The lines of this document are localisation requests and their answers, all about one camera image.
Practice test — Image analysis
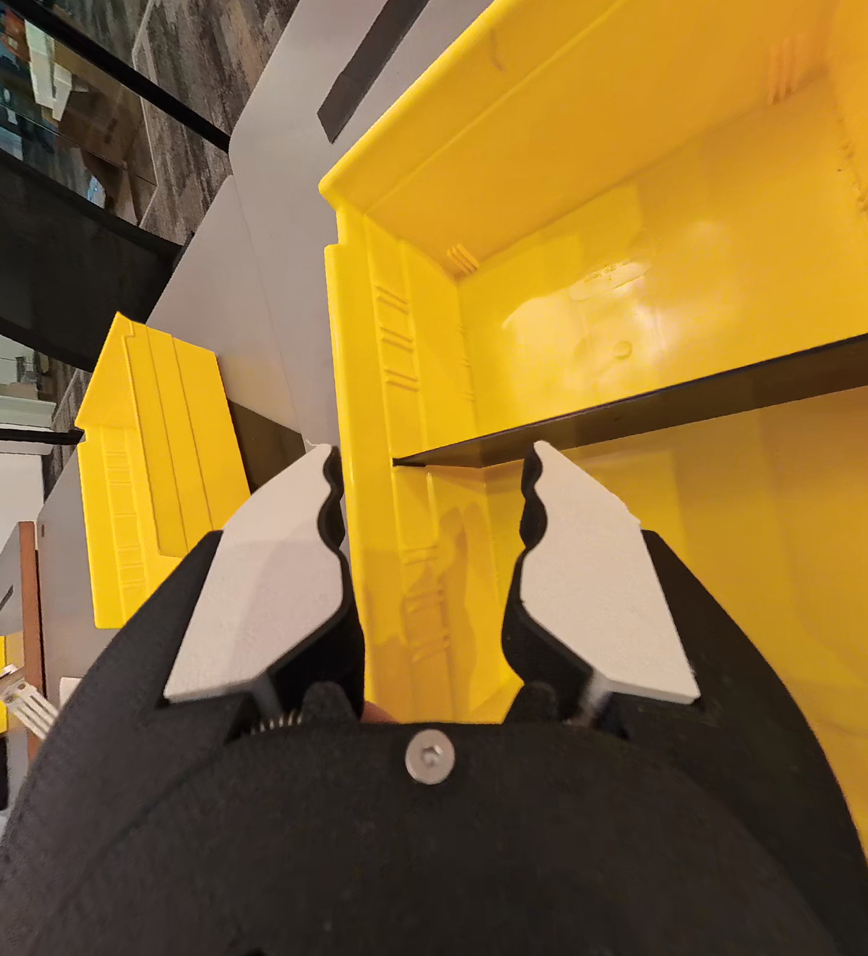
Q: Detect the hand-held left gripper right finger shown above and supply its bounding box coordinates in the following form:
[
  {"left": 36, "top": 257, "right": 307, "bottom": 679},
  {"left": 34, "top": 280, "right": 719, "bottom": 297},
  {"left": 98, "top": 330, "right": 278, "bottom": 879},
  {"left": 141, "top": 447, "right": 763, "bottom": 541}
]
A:
[{"left": 501, "top": 441, "right": 702, "bottom": 721}]

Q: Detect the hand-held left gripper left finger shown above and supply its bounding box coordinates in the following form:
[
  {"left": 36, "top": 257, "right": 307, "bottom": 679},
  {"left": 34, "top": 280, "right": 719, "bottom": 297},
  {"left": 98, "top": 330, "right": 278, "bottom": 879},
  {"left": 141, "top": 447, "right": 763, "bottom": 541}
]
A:
[{"left": 163, "top": 444, "right": 366, "bottom": 718}]

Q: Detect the yellow divided storage bin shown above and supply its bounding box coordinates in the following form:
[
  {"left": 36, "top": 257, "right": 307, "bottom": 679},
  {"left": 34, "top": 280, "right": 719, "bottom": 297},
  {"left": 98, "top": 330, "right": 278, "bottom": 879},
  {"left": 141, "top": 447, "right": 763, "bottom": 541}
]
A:
[{"left": 319, "top": 0, "right": 868, "bottom": 875}]

